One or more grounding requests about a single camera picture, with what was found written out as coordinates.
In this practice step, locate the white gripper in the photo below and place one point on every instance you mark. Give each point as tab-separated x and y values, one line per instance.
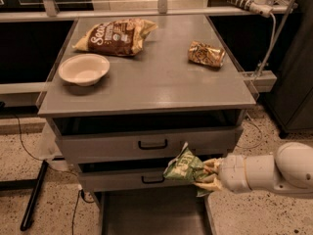
232	173

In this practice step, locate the green jalapeno chip bag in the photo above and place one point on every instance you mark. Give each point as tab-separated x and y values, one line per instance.
187	167

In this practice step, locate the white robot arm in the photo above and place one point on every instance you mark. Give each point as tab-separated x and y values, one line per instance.
287	172

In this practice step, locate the bottom grey drawer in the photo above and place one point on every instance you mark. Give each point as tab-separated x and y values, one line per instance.
173	210

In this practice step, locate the grey drawer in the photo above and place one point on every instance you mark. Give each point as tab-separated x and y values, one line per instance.
173	210
101	139
126	175

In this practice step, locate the grey drawer cabinet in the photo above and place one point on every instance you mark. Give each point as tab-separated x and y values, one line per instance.
159	80

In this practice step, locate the top grey drawer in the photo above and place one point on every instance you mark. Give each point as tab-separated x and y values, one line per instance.
101	139

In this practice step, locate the middle grey drawer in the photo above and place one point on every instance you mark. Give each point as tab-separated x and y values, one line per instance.
126	175

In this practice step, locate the small gold snack bag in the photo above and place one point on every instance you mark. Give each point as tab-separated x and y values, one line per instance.
204	54

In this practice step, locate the brown tortilla chip bag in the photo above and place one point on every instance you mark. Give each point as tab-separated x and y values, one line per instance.
122	38

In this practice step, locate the dark cabinet at right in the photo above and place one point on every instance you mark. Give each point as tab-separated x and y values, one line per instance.
291	99

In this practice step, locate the white paper bowl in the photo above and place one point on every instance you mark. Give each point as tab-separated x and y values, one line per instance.
84	69

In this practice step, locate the black metal stand leg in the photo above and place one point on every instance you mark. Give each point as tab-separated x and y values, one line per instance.
38	182

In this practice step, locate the white power strip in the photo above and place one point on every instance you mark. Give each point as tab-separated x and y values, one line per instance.
259	7

